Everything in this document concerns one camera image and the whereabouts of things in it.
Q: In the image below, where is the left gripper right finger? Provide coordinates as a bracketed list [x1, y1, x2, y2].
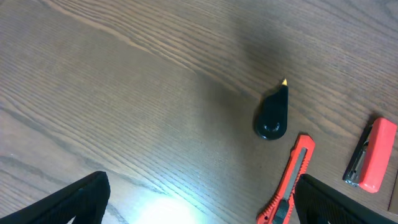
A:
[294, 174, 397, 224]

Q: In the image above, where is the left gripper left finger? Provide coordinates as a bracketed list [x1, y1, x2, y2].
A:
[1, 171, 111, 224]

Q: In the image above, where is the red utility knife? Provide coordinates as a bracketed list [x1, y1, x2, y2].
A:
[256, 134, 315, 224]

